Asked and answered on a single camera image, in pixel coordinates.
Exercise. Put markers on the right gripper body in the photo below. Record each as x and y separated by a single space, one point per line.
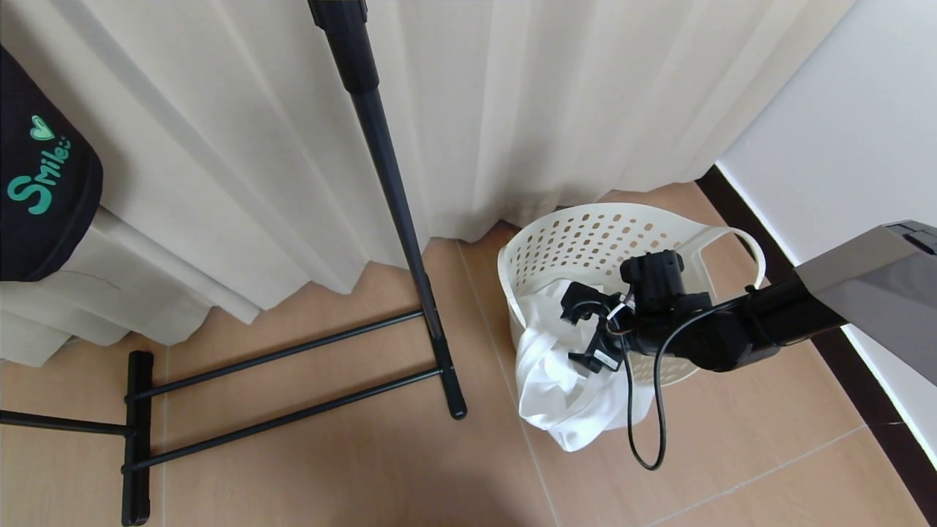
644 337

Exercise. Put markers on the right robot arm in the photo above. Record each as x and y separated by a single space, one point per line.
864 293

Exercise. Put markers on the white laundry basket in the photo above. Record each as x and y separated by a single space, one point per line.
585 234

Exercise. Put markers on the black clothes rack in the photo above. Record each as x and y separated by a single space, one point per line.
388 168

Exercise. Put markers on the white garment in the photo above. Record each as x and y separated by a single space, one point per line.
556 388

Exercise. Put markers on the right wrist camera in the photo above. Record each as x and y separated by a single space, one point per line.
578 307

